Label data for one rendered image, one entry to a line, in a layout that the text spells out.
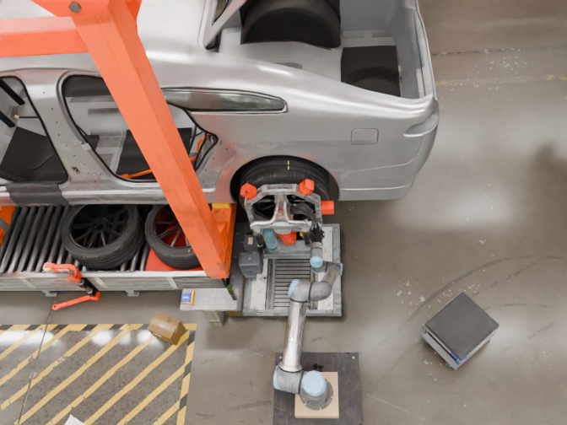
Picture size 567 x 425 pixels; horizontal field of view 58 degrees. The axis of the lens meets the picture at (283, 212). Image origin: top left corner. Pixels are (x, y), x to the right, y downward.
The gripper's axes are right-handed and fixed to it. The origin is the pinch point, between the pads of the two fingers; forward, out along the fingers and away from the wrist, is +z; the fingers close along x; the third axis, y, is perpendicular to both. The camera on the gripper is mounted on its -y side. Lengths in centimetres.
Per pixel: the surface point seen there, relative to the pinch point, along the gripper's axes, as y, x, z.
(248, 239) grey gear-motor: -23, -53, -4
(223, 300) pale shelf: -35, -62, -57
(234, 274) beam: -13, -85, -21
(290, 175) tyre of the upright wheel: -47, 28, 3
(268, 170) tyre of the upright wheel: -58, 17, 8
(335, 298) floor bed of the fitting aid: 50, -29, -40
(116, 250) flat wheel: -102, -123, -16
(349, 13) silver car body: -9, 53, 184
